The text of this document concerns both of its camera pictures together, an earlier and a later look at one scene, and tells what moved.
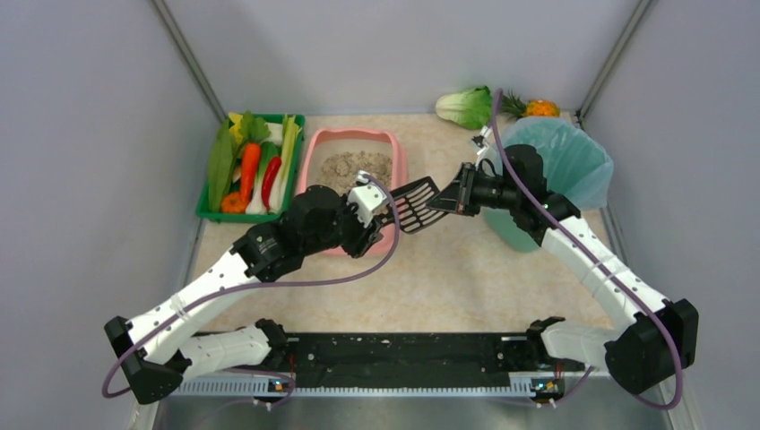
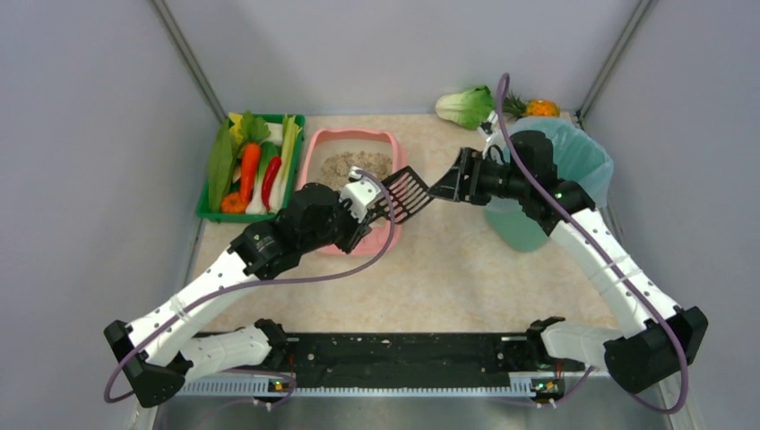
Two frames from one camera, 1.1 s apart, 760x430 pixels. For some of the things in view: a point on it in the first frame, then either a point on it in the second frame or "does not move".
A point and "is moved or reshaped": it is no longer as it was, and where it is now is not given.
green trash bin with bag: x=571 y=164 does not move
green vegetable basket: x=203 y=209 does not move
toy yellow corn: x=235 y=130 does not move
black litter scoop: x=412 y=211 is moved or reshaped
